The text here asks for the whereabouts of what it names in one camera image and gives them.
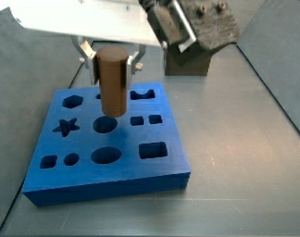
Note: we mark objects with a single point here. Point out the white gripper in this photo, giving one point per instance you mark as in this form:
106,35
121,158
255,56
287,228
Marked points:
116,20

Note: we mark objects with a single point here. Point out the brown wooden cylinder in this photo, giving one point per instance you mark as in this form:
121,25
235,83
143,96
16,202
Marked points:
112,58

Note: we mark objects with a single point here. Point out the blue foam shape board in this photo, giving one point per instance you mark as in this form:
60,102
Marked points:
94,157

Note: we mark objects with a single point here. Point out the dark grey cradle stand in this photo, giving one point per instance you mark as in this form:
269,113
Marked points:
188,63

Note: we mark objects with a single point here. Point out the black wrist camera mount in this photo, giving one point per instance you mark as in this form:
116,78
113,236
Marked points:
192,28

